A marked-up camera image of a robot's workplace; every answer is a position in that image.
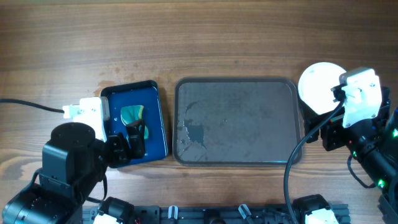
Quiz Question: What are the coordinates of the green yellow sponge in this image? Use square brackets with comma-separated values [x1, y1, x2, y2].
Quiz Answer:
[121, 105, 149, 140]

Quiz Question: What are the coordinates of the white plate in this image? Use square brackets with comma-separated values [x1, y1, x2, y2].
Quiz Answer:
[298, 62, 346, 114]

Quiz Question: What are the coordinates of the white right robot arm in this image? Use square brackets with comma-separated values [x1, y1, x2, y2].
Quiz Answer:
[303, 101, 397, 223]

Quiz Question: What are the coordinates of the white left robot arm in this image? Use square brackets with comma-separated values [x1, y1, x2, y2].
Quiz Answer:
[2, 119, 145, 223]

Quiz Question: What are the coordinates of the blue water tray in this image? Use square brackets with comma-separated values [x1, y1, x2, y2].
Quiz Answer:
[100, 80, 169, 166]

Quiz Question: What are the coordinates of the dark brown serving tray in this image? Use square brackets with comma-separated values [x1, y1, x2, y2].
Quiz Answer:
[172, 77, 302, 166]

